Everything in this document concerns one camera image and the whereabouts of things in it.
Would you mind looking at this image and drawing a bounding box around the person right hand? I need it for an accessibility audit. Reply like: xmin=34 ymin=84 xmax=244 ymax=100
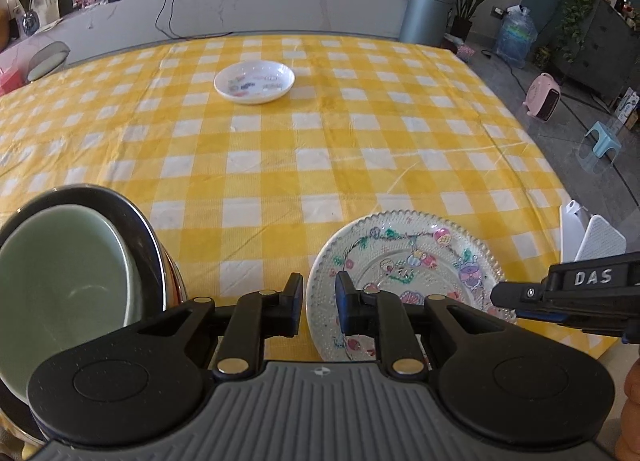
xmin=615 ymin=359 xmax=640 ymax=461

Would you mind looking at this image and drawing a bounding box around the small blue stool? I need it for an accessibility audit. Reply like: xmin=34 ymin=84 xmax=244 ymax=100
xmin=585 ymin=122 xmax=622 ymax=161

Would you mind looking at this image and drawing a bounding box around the dark grey cabinet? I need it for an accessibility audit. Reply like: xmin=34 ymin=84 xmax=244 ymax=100
xmin=552 ymin=0 xmax=639 ymax=104

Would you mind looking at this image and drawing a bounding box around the clear glass plate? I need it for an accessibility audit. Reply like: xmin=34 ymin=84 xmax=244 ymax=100
xmin=305 ymin=210 xmax=516 ymax=361

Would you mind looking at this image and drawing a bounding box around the green ceramic bowl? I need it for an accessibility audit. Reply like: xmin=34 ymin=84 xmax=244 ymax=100
xmin=1 ymin=204 xmax=142 ymax=401

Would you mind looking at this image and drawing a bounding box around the blue water jug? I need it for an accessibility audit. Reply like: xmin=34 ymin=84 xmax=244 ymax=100
xmin=495 ymin=5 xmax=538 ymax=68

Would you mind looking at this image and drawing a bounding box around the yellow checkered tablecloth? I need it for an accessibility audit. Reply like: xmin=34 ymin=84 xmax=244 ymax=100
xmin=0 ymin=33 xmax=618 ymax=359

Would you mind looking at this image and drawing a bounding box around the pink plastic box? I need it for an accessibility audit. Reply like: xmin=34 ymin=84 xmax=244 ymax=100
xmin=0 ymin=67 xmax=24 ymax=96

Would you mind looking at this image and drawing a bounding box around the grey metal trash can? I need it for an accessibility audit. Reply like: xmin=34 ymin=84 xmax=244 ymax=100
xmin=399 ymin=0 xmax=454 ymax=47

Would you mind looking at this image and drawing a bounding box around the round grey chair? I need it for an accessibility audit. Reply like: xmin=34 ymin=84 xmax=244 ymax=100
xmin=26 ymin=41 xmax=70 ymax=83

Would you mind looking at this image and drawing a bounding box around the small white saucer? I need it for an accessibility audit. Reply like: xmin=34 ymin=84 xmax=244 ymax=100
xmin=213 ymin=60 xmax=295 ymax=105

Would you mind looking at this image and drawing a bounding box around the pink heater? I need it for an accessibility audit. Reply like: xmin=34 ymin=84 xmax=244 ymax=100
xmin=523 ymin=72 xmax=561 ymax=122

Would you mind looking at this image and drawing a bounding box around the orange steel bowl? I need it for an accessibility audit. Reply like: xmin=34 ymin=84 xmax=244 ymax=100
xmin=0 ymin=184 xmax=189 ymax=447

